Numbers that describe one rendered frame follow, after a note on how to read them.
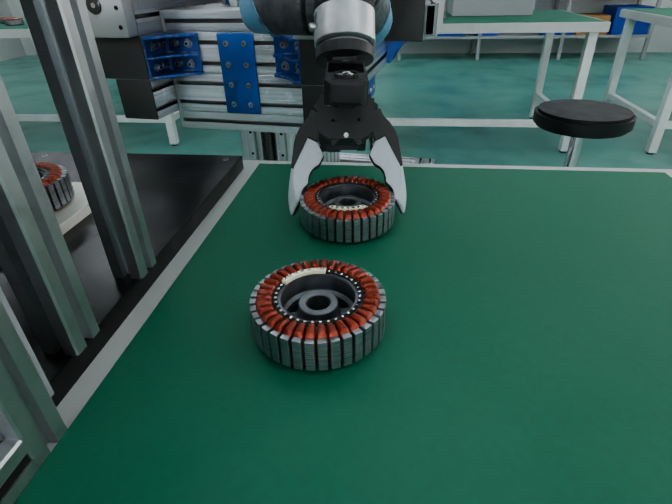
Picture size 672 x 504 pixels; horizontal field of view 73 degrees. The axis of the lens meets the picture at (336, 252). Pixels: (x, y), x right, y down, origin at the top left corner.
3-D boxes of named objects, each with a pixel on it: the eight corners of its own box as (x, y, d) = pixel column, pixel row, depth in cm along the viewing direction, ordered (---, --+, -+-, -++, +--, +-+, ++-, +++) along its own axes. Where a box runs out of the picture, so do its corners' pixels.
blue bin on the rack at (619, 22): (597, 30, 592) (604, 4, 576) (631, 30, 587) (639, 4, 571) (610, 34, 556) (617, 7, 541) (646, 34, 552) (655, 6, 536)
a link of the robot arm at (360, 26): (377, -3, 52) (305, -1, 52) (377, 38, 52) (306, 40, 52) (372, 27, 59) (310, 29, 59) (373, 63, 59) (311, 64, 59)
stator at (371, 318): (410, 346, 37) (413, 310, 35) (279, 395, 33) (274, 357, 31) (348, 276, 45) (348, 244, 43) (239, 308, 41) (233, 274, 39)
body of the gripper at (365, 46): (374, 155, 61) (372, 64, 61) (379, 142, 52) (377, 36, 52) (317, 156, 61) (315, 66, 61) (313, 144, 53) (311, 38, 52)
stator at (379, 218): (304, 199, 60) (302, 173, 58) (389, 198, 60) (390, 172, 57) (298, 247, 50) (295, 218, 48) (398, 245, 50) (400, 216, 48)
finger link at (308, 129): (315, 183, 56) (351, 121, 55) (314, 181, 54) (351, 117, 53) (282, 163, 55) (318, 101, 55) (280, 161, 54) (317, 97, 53)
